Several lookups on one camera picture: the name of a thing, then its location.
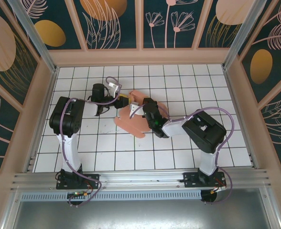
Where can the pink cloth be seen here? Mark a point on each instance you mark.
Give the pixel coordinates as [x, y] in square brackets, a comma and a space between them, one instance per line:
[131, 124]

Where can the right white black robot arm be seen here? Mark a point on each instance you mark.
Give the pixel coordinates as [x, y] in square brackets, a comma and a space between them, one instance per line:
[205, 131]

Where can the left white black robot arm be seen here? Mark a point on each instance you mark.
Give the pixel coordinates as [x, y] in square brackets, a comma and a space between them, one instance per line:
[67, 124]

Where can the grey metal sheet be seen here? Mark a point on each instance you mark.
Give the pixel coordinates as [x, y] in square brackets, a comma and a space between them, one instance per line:
[140, 214]

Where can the small green circuit board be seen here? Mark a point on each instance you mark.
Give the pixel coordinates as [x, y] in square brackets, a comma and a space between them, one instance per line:
[78, 194]

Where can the aluminium mounting rail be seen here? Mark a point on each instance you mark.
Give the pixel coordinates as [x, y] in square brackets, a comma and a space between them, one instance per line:
[140, 177]

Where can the aluminium side rail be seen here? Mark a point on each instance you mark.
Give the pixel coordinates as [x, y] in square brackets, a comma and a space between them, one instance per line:
[41, 119]
[241, 119]

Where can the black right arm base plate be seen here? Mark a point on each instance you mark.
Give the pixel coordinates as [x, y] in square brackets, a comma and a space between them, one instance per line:
[190, 179]

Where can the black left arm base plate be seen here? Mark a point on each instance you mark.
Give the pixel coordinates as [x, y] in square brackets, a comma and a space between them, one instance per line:
[92, 179]

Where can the aluminium frame post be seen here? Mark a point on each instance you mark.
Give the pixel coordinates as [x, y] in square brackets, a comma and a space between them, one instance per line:
[35, 35]
[241, 33]

